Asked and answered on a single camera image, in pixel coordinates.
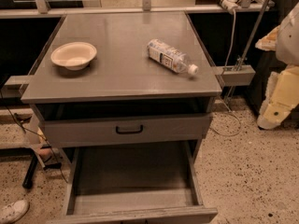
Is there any grey metal bracket block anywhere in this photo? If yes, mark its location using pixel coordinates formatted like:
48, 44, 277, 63
213, 65, 255, 87

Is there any white power cable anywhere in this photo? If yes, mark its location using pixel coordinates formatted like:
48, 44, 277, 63
209, 8, 243, 138

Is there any grey drawer cabinet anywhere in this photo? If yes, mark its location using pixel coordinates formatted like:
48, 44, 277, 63
20, 11, 223, 161

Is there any diagonal metal rod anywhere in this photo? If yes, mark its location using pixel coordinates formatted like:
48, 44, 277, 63
223, 0, 277, 105

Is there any grey drawer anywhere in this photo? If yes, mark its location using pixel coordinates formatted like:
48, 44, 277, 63
47, 142, 218, 224
40, 114, 212, 147

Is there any white paper bowl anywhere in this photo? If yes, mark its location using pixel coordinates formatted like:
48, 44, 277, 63
50, 42, 97, 71

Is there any clear plastic water bottle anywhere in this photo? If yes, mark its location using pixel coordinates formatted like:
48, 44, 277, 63
147, 39, 198, 77

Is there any white sneaker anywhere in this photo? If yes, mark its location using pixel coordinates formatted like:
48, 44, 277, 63
0, 200, 30, 224

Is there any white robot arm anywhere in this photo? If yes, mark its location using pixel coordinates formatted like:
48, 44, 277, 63
255, 3, 299, 130

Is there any grey top drawer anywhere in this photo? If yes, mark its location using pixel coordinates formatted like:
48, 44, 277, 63
40, 114, 212, 147

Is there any black bar on floor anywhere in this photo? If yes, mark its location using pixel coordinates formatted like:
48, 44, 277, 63
22, 155, 37, 189

